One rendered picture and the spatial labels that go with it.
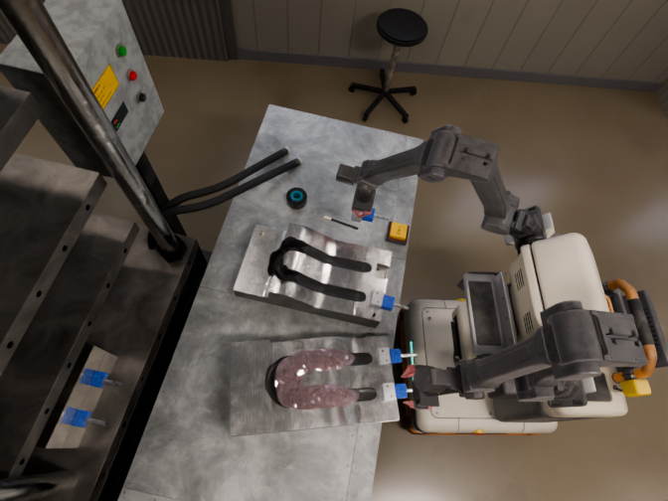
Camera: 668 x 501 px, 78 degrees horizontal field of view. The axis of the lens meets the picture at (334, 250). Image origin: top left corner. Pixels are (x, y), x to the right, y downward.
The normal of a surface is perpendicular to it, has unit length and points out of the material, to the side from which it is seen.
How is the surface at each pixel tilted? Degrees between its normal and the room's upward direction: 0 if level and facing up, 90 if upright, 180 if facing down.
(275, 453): 0
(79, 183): 0
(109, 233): 0
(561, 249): 42
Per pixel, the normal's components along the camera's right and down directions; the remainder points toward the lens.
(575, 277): -0.60, -0.34
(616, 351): 0.31, -0.41
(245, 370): 0.09, -0.43
